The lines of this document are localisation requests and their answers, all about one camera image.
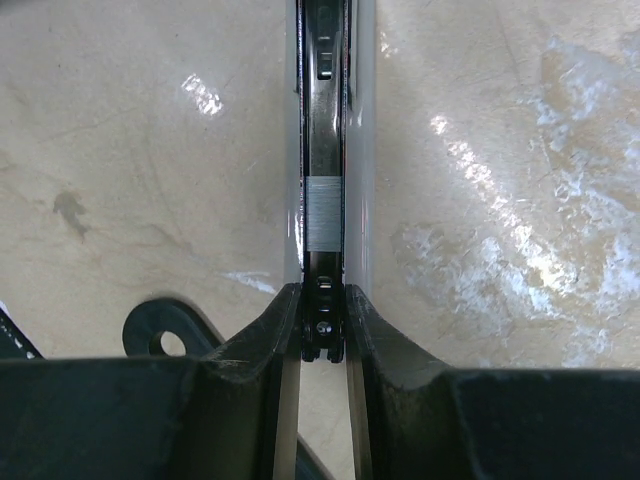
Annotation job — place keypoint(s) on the black stapler top cover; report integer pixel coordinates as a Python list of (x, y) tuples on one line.
[(152, 320)]

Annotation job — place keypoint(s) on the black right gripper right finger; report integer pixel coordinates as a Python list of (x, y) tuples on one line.
[(416, 417)]

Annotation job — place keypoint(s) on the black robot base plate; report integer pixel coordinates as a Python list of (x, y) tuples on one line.
[(13, 343)]

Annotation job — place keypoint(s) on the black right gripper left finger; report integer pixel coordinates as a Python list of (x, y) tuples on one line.
[(231, 414)]

